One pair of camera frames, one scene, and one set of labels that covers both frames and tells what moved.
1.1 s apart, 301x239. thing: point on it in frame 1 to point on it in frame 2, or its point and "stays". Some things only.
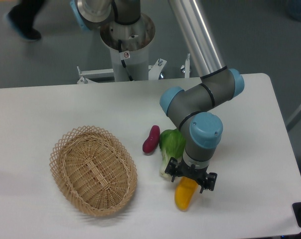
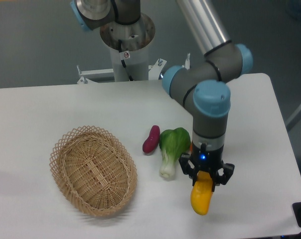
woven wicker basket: [93, 170] stays
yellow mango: [184, 192] to [201, 192]
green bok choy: [172, 143] stays
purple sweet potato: [151, 144] stays
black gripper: [198, 174] to [207, 160]
